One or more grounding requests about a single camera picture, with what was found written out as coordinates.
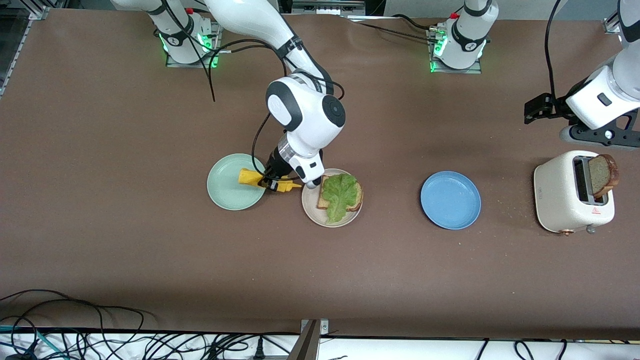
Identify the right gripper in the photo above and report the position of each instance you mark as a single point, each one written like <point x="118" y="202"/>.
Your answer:
<point x="274" y="166"/>

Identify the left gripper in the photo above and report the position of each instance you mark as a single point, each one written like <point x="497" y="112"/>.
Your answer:
<point x="553" y="106"/>

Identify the yellow mustard squeeze bottle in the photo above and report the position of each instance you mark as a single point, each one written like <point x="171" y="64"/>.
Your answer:
<point x="248" y="177"/>

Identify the green lettuce leaf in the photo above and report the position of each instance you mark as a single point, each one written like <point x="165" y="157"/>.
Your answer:
<point x="340" y="192"/>

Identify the brown bread slice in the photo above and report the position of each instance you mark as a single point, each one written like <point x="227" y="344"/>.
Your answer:
<point x="355" y="204"/>
<point x="602" y="175"/>

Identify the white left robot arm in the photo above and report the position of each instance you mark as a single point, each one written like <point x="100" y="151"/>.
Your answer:
<point x="467" y="40"/>

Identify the mint green plate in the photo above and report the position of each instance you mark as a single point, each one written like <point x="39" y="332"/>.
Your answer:
<point x="225" y="192"/>

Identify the beige plate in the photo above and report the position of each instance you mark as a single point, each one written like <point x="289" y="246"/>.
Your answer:
<point x="312" y="212"/>

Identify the blue plate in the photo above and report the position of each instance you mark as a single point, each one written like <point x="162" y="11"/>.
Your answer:
<point x="450" y="200"/>

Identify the cream white toaster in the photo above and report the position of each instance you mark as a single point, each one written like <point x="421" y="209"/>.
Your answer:
<point x="555" y="195"/>

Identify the black power plug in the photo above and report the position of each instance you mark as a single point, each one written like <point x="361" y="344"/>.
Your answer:
<point x="258" y="347"/>

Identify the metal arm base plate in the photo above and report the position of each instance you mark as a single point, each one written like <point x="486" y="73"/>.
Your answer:
<point x="457" y="71"/>
<point x="218" y="60"/>

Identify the aluminium frame profile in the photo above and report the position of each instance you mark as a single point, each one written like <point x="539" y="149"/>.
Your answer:
<point x="611" y="25"/>
<point x="39" y="12"/>

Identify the metal table bracket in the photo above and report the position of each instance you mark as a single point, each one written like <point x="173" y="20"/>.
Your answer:
<point x="307" y="345"/>

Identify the silver metal rail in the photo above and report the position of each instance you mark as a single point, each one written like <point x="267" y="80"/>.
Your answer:
<point x="327" y="4"/>

